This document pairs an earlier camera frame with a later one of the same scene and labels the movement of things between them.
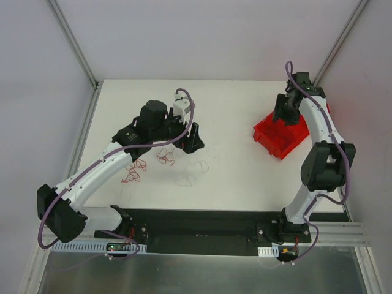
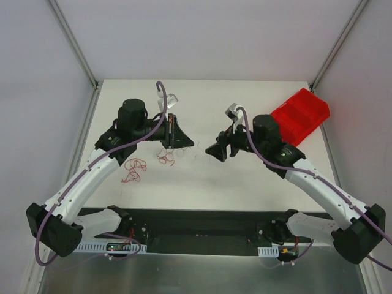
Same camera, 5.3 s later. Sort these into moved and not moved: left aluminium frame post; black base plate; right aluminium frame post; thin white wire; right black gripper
Moved: thin white wire; right black gripper
Not moved: left aluminium frame post; black base plate; right aluminium frame post
